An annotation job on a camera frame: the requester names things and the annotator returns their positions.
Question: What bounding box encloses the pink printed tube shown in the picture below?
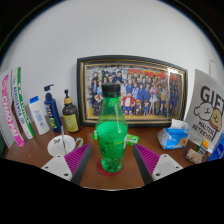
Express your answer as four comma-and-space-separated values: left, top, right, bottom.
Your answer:
0, 68, 26, 148

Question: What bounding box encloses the blue pump bottle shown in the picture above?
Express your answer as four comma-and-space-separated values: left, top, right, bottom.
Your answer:
43, 83, 63, 134

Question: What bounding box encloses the white bottle with blue cap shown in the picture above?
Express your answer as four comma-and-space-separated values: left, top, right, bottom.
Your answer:
28, 95, 51, 136

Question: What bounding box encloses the small colourful cube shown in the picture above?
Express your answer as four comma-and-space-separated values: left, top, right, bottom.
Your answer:
185, 139, 210, 164

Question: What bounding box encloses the framed group picture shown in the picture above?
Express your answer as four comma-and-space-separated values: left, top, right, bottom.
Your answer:
76, 54, 189, 128

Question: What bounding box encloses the blue box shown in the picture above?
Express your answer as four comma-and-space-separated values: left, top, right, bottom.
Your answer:
207, 133, 224, 162

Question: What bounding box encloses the blue tissue pack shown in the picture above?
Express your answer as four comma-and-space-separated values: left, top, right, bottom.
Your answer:
156, 118, 191, 150

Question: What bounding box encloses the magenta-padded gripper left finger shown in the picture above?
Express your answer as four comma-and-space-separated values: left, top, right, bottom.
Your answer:
40, 143, 93, 185

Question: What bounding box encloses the white straw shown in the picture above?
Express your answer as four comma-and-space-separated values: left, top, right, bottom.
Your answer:
60, 125, 67, 155

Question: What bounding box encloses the white and green tube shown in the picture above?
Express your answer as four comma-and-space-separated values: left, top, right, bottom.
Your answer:
11, 67, 36, 140

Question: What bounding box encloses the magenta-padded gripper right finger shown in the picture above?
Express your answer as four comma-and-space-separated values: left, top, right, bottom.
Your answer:
132, 143, 184, 186

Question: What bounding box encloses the green plastic drink bottle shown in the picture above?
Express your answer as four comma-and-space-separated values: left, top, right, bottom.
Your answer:
95, 83, 129, 173

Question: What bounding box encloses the brown pump bottle yellow label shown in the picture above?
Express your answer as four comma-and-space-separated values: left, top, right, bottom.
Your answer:
61, 88, 80, 134

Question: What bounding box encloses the camouflage-print paper cup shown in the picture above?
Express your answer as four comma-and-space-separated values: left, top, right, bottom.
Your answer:
47, 133, 84, 158

